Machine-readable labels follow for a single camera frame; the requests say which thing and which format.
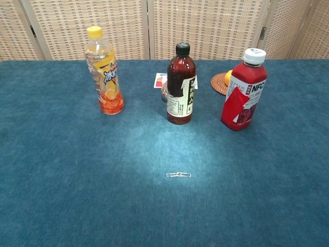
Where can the iced tea bottle yellow cap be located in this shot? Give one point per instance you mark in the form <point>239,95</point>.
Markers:
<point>108,77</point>

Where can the red juice bottle white cap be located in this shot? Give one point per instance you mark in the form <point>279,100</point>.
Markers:
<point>246,103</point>

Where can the white picture card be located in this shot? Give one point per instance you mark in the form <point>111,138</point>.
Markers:
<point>159,81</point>

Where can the dark brown bottle black cap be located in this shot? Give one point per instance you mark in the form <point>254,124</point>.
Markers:
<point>180,77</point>

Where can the round woven brown coaster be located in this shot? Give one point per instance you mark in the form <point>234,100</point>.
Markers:
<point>218,85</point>

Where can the yellow tape measure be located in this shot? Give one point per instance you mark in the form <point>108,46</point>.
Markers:
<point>228,78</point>

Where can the blue tablecloth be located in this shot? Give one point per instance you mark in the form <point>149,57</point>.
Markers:
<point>164,205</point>

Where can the woven folding screen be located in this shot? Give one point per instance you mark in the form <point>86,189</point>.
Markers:
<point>51,28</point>

